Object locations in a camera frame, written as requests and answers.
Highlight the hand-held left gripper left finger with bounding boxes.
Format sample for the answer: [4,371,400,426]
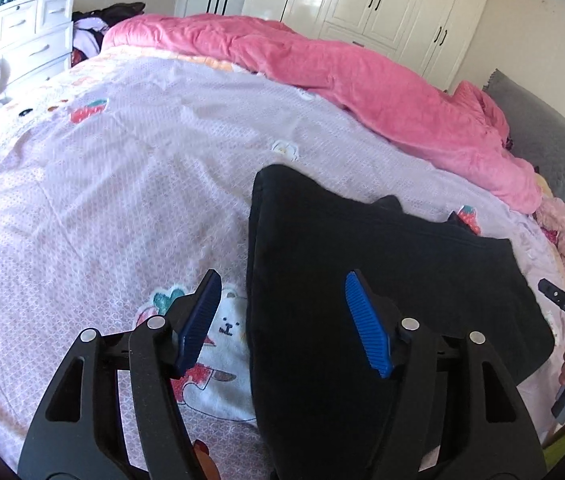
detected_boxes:
[17,269,223,480]

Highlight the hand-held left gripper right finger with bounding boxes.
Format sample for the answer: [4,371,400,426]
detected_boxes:
[345,270,548,480]

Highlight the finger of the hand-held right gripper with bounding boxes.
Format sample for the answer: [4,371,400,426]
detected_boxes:
[537,279,565,312]

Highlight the black sweatshirt with orange patches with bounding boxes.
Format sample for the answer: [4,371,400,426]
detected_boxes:
[246,164,555,480]

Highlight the pile of dark clothes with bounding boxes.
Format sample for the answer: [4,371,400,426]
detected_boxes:
[71,2,146,66]

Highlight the lilac printed bedsheet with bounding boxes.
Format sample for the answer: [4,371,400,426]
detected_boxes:
[0,45,565,480]

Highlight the grey quilted headboard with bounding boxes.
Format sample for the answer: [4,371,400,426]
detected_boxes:
[482,69,565,241]

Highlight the pink plush blanket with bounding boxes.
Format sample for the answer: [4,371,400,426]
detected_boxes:
[100,14,543,213]

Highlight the white wardrobe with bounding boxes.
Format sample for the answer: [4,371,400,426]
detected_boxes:
[241,0,495,93]

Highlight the white chest of drawers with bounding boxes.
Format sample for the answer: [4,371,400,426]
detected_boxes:
[0,0,74,98]

